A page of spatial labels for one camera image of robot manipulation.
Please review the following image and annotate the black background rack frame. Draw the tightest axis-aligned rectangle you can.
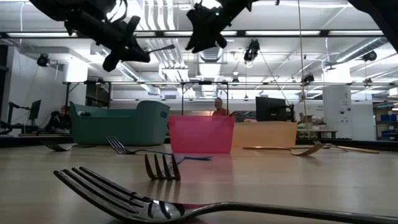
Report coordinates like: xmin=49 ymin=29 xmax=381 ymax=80
xmin=62 ymin=80 xmax=398 ymax=118

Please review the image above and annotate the black computer monitor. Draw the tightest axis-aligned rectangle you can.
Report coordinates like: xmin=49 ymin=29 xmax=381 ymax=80
xmin=28 ymin=99 xmax=42 ymax=122
xmin=255 ymin=96 xmax=295 ymax=123

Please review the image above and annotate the shelf with blue bins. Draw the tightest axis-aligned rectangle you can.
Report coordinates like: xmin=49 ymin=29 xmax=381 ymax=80
xmin=373 ymin=102 xmax=398 ymax=141

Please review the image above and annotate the blue-handled dark fork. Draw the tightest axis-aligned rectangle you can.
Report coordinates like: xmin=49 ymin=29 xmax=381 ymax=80
xmin=144 ymin=152 xmax=187 ymax=181
xmin=104 ymin=134 xmax=214 ymax=162

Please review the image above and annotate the black ceiling spotlight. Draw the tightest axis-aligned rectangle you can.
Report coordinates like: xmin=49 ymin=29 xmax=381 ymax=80
xmin=300 ymin=72 xmax=315 ymax=85
xmin=243 ymin=39 xmax=261 ymax=63
xmin=362 ymin=49 xmax=378 ymax=62
xmin=36 ymin=52 xmax=51 ymax=68

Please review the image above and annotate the red plastic bin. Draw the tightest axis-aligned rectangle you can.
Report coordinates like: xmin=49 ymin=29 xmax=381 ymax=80
xmin=168 ymin=115 xmax=236 ymax=154

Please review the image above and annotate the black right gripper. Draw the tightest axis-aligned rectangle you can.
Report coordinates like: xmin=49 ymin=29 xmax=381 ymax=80
xmin=185 ymin=0 xmax=249 ymax=54

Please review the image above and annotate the dark silver metal fork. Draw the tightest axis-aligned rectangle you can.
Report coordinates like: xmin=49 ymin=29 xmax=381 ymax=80
xmin=52 ymin=166 xmax=398 ymax=224

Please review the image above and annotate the person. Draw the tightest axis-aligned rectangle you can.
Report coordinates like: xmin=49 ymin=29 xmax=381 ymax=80
xmin=212 ymin=96 xmax=231 ymax=118
xmin=46 ymin=105 xmax=72 ymax=133

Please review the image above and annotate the orange plastic bin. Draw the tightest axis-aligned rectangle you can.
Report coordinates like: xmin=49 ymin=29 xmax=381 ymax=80
xmin=231 ymin=121 xmax=299 ymax=149

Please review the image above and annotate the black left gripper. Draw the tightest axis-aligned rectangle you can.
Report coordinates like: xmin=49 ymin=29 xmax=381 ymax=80
xmin=67 ymin=11 xmax=152 ymax=72

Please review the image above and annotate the teal plastic bin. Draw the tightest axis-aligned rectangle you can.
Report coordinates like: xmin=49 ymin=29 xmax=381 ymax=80
xmin=68 ymin=100 xmax=171 ymax=147

